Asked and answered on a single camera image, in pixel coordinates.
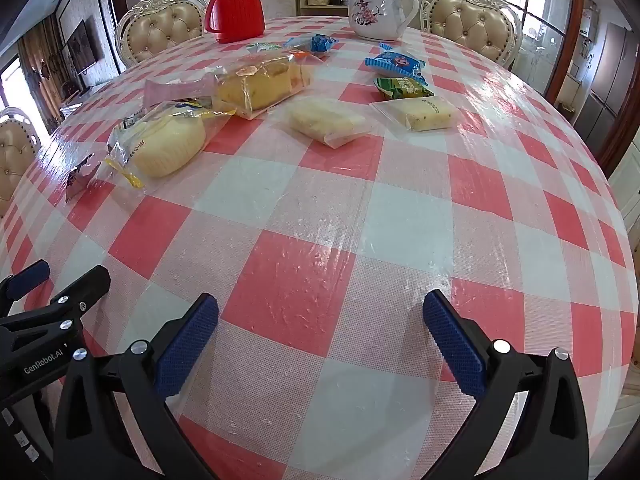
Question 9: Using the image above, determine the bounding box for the glass partition door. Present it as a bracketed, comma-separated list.
[480, 0, 586, 96]

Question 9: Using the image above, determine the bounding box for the wall television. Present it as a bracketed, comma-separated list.
[67, 17, 98, 76]

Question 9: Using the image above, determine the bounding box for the cream tufted carved chair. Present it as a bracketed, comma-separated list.
[421, 0, 523, 68]
[115, 0, 208, 68]
[0, 107, 38, 218]

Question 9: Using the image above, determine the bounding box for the blue cartoon snack packet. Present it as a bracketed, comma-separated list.
[285, 32, 335, 58]
[364, 44, 427, 83]

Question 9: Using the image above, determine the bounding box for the red thermos jug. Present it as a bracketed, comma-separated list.
[204, 0, 266, 44]

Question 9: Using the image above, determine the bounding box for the brown curtain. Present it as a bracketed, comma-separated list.
[17, 12, 66, 131]

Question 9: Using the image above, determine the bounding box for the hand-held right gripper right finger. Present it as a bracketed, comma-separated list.
[422, 290, 591, 480]

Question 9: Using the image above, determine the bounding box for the round yellow bread packet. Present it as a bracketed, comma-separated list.
[97, 100, 236, 191]

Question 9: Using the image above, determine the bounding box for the dark silver snack packet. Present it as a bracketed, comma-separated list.
[64, 152, 98, 204]

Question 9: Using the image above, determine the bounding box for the sliced loaf cake packet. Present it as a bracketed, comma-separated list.
[212, 50, 313, 121]

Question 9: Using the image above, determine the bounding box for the clear yellow cake slice packet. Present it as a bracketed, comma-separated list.
[370, 95, 460, 133]

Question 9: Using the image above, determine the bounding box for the clear pale pastry packet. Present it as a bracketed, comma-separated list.
[282, 96, 373, 150]

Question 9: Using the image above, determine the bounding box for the green pea snack packet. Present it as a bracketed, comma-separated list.
[374, 76, 435, 101]

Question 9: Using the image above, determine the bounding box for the white floral teapot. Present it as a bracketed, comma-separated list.
[346, 0, 420, 42]

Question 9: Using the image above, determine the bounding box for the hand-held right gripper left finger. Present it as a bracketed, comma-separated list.
[52, 292, 221, 480]

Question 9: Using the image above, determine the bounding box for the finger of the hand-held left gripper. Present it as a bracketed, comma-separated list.
[0, 265, 112, 347]
[0, 260, 51, 312]

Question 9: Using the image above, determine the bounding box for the pink snack packet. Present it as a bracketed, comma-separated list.
[144, 76, 221, 111]

